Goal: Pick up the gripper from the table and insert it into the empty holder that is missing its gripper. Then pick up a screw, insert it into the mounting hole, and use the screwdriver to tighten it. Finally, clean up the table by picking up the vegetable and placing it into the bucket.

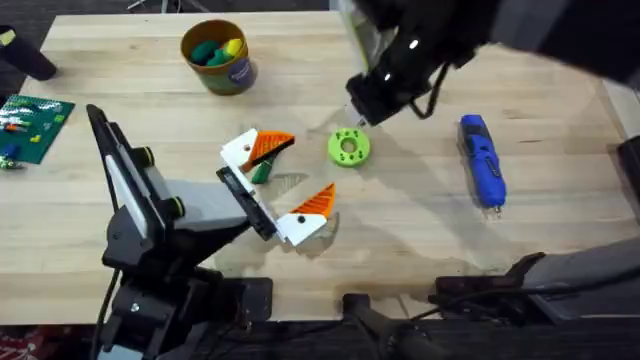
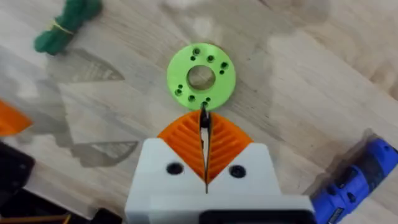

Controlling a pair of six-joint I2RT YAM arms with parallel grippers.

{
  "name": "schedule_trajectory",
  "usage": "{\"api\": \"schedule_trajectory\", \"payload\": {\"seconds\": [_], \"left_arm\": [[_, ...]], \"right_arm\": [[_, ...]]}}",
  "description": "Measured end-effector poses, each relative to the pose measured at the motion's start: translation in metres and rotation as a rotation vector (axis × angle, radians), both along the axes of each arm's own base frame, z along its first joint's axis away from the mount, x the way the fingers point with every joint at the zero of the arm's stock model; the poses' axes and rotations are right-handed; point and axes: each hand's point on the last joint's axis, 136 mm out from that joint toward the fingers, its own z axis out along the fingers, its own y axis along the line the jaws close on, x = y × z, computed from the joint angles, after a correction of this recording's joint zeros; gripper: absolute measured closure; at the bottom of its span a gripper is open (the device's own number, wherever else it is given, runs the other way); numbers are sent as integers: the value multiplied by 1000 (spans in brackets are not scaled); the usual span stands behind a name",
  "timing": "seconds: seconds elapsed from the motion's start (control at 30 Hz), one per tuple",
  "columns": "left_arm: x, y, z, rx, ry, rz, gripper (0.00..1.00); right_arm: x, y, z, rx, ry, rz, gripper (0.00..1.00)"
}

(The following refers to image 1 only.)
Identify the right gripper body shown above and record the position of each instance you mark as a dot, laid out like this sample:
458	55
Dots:
405	65

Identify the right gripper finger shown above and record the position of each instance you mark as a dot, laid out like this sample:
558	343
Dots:
361	119

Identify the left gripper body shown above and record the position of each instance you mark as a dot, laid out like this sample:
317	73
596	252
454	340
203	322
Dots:
210	202

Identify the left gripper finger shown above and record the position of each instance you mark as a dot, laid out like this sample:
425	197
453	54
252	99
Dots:
237	150
305	229

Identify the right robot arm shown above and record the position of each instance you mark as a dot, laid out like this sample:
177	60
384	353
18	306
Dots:
590	45

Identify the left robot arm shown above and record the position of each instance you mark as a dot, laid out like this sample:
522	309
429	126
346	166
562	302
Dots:
150	310

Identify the green toy vegetable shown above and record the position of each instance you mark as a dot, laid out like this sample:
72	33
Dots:
262	172

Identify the blue electric screwdriver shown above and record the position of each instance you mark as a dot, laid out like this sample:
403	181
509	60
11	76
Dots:
482	165

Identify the orange ribbed wedge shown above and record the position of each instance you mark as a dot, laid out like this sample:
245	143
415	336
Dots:
320	202

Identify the green disc with holes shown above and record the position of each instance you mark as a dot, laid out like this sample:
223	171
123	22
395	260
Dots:
337	150

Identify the right wrist upright plate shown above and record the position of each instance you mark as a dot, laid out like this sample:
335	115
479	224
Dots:
367	35

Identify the wrist upright plate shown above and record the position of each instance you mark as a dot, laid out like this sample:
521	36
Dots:
367	35
125	192

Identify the brown tub with toys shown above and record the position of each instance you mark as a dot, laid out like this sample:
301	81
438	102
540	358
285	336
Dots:
220	70

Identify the left wrist upright plate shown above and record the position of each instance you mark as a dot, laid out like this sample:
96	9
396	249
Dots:
125	192

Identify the green board with blocks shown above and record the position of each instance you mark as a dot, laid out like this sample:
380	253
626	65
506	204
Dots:
35	125

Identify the black cylindrical object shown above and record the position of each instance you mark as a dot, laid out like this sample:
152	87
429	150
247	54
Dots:
25	60

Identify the black box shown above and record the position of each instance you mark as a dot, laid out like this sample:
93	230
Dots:
631	175

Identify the black rail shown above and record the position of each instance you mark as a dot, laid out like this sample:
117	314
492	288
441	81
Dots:
310	342

